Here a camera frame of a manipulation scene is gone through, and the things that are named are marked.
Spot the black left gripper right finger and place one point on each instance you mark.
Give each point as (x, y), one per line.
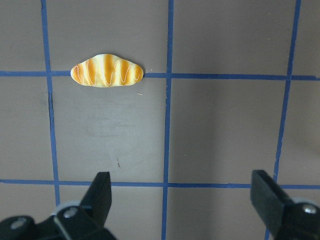
(286, 218)

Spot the toy bread roll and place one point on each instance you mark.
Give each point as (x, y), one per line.
(106, 71)

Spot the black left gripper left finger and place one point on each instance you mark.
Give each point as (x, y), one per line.
(86, 220)

